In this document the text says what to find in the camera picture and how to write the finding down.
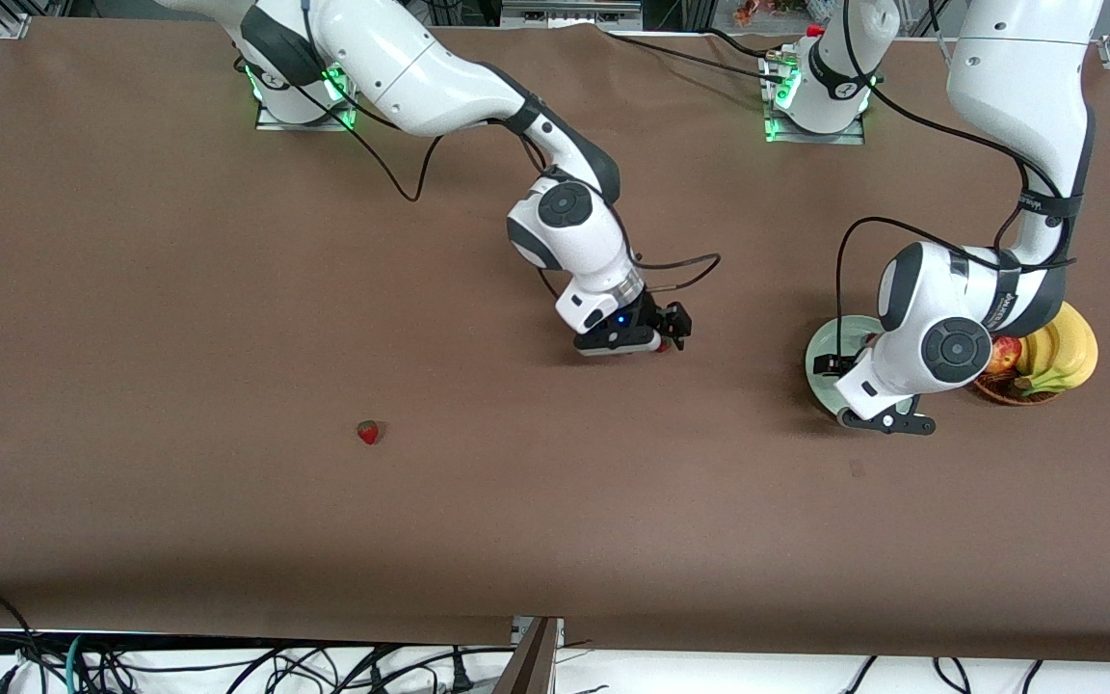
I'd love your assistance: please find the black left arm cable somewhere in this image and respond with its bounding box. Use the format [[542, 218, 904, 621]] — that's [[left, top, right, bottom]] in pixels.
[[834, 0, 1081, 362]]

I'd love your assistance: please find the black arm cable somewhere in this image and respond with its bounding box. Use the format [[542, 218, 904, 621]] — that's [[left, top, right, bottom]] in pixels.
[[300, 0, 722, 300], [834, 0, 1081, 362]]

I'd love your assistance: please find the brown table cover mat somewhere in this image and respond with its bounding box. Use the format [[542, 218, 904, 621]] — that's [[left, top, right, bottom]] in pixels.
[[0, 17, 1110, 666]]

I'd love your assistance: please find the black cable on table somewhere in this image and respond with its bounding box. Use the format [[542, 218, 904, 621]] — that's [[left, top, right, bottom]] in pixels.
[[598, 29, 792, 86]]

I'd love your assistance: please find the grey metal frame bar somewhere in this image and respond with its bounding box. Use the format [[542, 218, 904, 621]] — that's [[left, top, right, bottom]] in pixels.
[[500, 0, 643, 30]]

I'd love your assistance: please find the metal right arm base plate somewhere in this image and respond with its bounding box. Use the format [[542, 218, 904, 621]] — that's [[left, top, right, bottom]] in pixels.
[[254, 39, 363, 132]]

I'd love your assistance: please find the silver metal bracket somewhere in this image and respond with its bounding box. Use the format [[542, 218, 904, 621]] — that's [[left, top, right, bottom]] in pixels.
[[511, 615, 566, 649]]

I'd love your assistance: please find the teal floor cable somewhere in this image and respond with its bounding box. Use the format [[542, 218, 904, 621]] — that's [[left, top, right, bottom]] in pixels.
[[64, 633, 93, 694]]

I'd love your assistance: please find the brown wicker basket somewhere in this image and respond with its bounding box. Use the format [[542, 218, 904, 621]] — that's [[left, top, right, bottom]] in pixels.
[[962, 371, 1062, 407]]

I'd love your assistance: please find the red yellow apple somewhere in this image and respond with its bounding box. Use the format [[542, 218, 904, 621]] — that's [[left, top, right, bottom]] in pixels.
[[984, 335, 1023, 377]]

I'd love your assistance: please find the yellow banana bunch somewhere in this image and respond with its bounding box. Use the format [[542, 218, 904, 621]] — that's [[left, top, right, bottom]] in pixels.
[[1016, 301, 1099, 397]]

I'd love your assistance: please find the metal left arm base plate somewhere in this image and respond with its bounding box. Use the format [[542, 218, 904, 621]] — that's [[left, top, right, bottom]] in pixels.
[[762, 48, 869, 146]]

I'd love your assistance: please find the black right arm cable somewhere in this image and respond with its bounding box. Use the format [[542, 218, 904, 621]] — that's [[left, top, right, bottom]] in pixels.
[[300, 0, 722, 300]]

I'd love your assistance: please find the light green round plate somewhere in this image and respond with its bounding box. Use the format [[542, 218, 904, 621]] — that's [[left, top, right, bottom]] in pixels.
[[804, 315, 888, 417]]

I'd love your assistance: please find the brown wooden board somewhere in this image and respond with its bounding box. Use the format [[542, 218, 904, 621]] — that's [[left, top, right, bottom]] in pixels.
[[492, 617, 561, 694]]

